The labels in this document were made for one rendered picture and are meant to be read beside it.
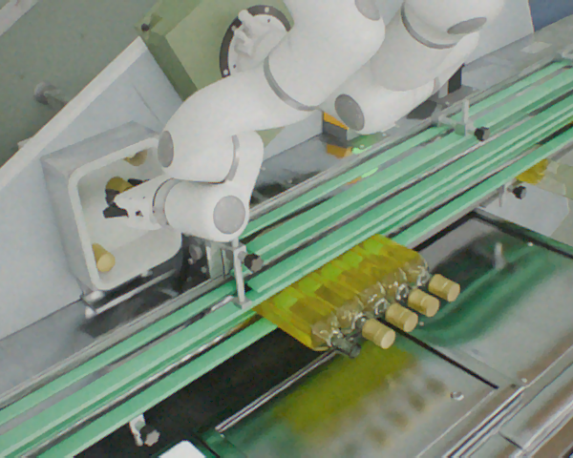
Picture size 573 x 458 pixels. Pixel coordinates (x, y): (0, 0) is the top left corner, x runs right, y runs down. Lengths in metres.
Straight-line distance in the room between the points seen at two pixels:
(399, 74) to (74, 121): 0.53
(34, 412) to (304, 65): 0.67
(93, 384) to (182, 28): 0.56
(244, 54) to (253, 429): 0.62
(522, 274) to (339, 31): 1.03
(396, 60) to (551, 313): 0.80
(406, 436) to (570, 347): 0.41
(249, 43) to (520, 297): 0.79
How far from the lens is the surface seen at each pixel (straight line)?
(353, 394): 1.41
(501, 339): 1.59
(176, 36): 1.23
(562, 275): 1.77
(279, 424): 1.36
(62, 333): 1.33
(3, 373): 1.30
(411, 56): 1.00
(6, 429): 1.23
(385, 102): 1.10
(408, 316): 1.34
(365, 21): 0.84
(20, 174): 1.26
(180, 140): 0.95
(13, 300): 1.34
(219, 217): 1.00
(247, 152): 1.01
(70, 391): 1.26
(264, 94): 0.90
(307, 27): 0.86
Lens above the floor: 1.83
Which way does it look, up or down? 41 degrees down
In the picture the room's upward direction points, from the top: 118 degrees clockwise
